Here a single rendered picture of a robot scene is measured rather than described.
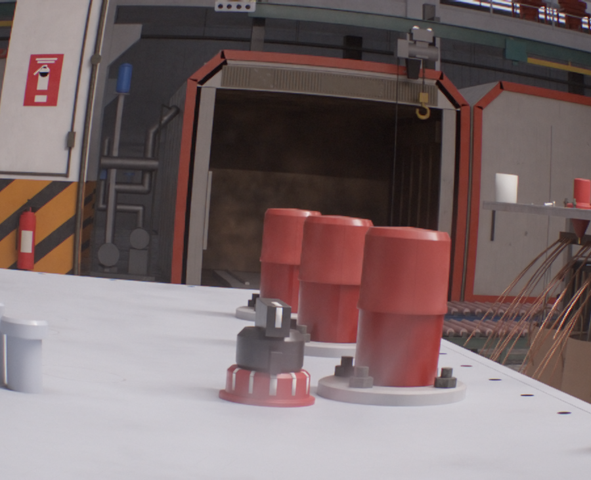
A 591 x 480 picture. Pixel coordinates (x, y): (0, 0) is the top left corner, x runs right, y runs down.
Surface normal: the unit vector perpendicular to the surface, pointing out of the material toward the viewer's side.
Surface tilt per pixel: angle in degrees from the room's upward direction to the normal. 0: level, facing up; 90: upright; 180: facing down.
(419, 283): 89
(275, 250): 89
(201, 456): 0
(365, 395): 90
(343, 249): 89
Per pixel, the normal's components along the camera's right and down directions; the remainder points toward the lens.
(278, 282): -0.40, 0.01
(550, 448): 0.07, -1.00
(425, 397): 0.36, 0.05
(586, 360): -0.77, -0.04
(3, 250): 0.13, 0.04
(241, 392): -0.62, -0.05
